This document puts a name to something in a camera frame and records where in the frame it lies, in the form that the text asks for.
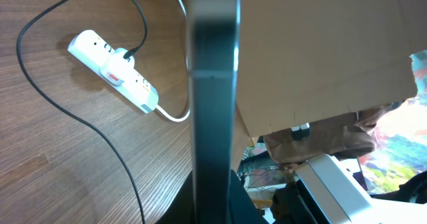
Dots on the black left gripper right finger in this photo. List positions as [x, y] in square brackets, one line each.
[241, 208]

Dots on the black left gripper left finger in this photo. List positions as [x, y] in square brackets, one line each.
[181, 209]

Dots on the blue Galaxy smartphone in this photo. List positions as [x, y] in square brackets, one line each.
[212, 50]

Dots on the silver white equipment stand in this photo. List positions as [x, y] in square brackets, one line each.
[329, 194]

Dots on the brown cardboard box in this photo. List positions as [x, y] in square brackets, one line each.
[306, 60]

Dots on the white power strip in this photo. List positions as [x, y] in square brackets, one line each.
[93, 51]

